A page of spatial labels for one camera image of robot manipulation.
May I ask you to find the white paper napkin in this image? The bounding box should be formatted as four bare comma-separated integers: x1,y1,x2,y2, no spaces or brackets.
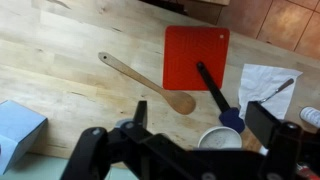
237,63,304,121

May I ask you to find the black and blue spatula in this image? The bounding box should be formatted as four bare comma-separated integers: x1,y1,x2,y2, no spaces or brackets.
196,61,246,134

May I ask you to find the white ceramic bowl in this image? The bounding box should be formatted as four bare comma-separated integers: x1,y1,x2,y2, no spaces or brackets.
197,125,243,150

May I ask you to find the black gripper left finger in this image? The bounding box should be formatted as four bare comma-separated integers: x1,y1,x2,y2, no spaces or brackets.
60,100,201,180

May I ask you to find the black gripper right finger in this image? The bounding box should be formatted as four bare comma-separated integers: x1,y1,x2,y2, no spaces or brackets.
244,101,320,180

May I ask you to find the red silicone mat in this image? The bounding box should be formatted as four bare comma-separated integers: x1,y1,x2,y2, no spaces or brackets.
162,25,231,92

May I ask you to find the blue tissue box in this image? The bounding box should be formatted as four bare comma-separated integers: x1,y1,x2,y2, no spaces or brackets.
0,99,49,176

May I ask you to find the metal spoon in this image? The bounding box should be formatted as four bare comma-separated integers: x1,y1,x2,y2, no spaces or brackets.
258,78,295,105

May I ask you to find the red lid spice jar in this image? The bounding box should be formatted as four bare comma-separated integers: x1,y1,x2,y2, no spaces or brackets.
295,162,316,180

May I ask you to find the wooden spoon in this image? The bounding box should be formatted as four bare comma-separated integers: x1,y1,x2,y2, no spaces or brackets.
97,51,197,116

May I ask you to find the white salt shaker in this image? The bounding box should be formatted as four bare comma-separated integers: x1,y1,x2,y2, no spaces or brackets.
299,106,320,130

